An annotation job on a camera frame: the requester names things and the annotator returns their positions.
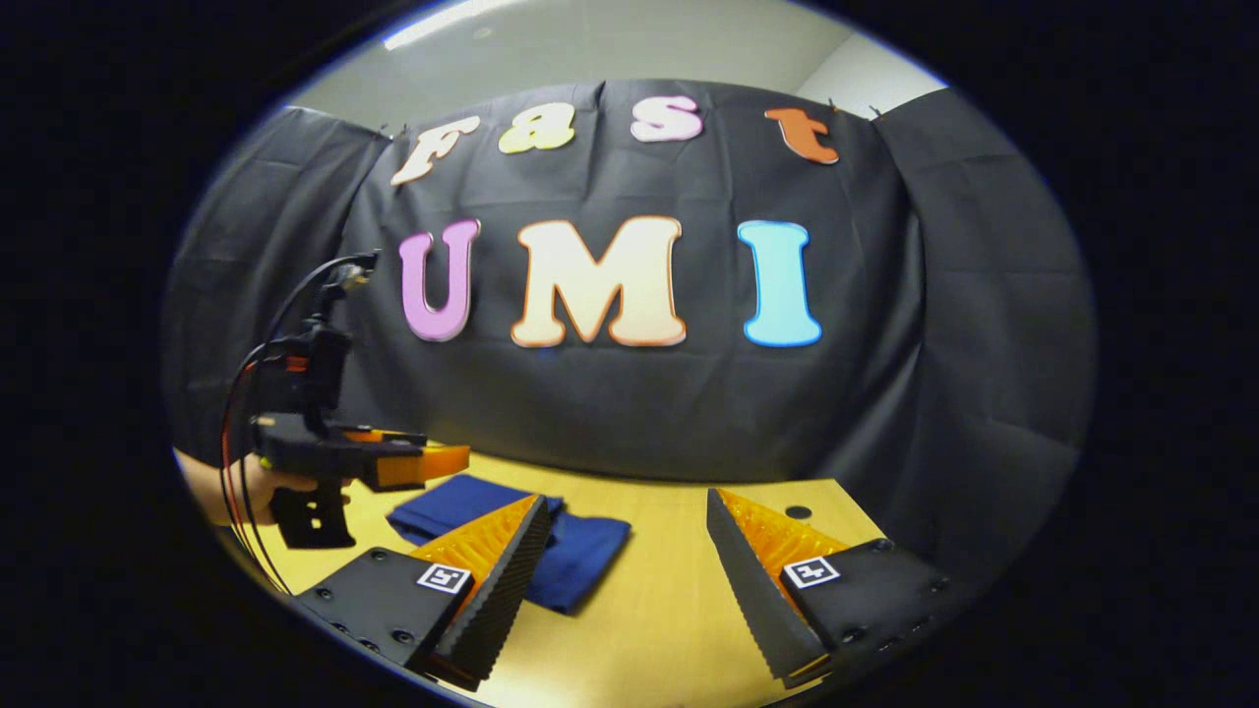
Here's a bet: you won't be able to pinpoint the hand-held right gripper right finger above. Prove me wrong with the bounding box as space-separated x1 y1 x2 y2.
705 488 970 689

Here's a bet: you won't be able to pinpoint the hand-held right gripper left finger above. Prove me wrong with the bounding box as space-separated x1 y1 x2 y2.
293 494 554 692

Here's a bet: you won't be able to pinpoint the blue jeans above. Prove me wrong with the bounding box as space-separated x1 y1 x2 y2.
386 474 633 617

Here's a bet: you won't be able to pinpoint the black backdrop cloth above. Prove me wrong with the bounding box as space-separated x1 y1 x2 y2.
162 79 1098 581

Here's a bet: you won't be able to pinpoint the red and black cable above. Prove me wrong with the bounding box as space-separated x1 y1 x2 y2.
218 251 383 596

